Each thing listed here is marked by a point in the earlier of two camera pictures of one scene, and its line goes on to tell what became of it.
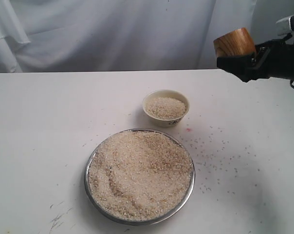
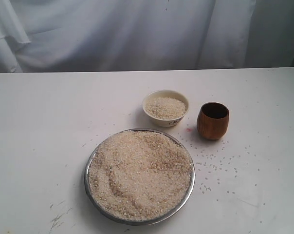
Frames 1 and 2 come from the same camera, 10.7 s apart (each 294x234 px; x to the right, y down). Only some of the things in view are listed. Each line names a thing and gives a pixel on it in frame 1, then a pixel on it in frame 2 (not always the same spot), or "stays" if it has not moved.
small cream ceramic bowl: [165, 108] stays
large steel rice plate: [139, 177] stays
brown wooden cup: [238, 42] to [212, 120]
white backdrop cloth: [40, 35] stays
